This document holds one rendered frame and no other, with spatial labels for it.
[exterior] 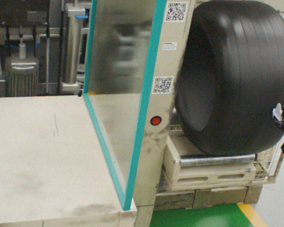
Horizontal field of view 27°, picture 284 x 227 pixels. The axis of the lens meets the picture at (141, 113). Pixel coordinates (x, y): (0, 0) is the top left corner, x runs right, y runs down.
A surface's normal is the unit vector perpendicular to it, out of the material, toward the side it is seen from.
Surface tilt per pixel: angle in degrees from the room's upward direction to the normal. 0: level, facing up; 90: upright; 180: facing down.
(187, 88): 50
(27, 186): 0
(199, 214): 0
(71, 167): 0
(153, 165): 90
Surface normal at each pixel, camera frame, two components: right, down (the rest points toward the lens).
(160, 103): 0.26, 0.57
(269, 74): 0.29, 0.04
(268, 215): 0.14, -0.82
